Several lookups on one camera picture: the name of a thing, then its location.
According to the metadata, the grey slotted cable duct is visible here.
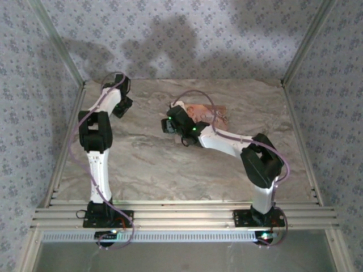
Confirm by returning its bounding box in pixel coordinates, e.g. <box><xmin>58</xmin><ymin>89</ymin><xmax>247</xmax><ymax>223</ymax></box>
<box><xmin>41</xmin><ymin>229</ymin><xmax>280</xmax><ymax>243</ymax></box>

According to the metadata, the aluminium side rail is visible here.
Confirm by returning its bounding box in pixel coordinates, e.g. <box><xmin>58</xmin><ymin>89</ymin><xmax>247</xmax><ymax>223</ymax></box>
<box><xmin>282</xmin><ymin>84</ymin><xmax>324</xmax><ymax>207</ymax></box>
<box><xmin>42</xmin><ymin>84</ymin><xmax>86</xmax><ymax>209</ymax></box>

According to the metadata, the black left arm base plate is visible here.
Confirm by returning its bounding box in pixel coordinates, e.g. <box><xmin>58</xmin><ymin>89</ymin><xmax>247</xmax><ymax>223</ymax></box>
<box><xmin>83</xmin><ymin>209</ymin><xmax>134</xmax><ymax>229</ymax></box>

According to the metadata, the aluminium frame post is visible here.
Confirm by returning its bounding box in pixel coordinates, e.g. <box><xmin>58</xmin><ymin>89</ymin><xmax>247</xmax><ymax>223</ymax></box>
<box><xmin>27</xmin><ymin>0</ymin><xmax>86</xmax><ymax>89</ymax></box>
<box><xmin>280</xmin><ymin>0</ymin><xmax>339</xmax><ymax>87</ymax></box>

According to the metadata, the aluminium rail beam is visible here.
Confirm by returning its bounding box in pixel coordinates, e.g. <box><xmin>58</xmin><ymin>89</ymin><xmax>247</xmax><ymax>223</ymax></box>
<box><xmin>29</xmin><ymin>200</ymin><xmax>340</xmax><ymax>230</ymax></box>

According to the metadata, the pink illustrated book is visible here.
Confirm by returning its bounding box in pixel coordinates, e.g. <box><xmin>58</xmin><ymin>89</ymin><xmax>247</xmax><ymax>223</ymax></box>
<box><xmin>183</xmin><ymin>103</ymin><xmax>230</xmax><ymax>131</ymax></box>

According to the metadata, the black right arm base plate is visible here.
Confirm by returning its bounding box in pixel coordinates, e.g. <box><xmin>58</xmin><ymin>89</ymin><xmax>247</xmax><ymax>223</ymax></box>
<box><xmin>232</xmin><ymin>207</ymin><xmax>286</xmax><ymax>227</ymax></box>

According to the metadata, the grey metal panel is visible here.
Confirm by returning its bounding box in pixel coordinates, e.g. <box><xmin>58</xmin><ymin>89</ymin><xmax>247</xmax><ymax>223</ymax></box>
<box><xmin>35</xmin><ymin>240</ymin><xmax>339</xmax><ymax>272</ymax></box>

